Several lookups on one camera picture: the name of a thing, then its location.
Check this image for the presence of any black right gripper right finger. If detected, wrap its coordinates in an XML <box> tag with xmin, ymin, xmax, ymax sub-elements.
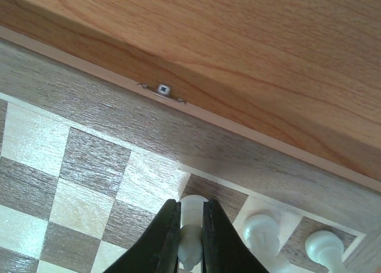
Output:
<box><xmin>202</xmin><ymin>197</ymin><xmax>268</xmax><ymax>273</ymax></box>

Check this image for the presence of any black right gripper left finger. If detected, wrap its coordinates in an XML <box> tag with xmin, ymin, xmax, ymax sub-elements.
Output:
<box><xmin>104</xmin><ymin>199</ymin><xmax>181</xmax><ymax>273</ymax></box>

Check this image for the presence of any white chess bishop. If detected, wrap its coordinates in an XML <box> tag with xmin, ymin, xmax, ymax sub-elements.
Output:
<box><xmin>177</xmin><ymin>194</ymin><xmax>208</xmax><ymax>271</ymax></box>

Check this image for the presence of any white chess knight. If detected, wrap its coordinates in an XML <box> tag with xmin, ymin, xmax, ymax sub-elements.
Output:
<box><xmin>243</xmin><ymin>214</ymin><xmax>291</xmax><ymax>272</ymax></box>

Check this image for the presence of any white chess rook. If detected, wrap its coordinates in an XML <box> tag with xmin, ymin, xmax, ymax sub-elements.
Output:
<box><xmin>305</xmin><ymin>230</ymin><xmax>347</xmax><ymax>273</ymax></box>

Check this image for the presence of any wooden chess board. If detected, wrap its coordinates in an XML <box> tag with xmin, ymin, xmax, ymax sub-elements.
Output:
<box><xmin>1</xmin><ymin>40</ymin><xmax>380</xmax><ymax>272</ymax></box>

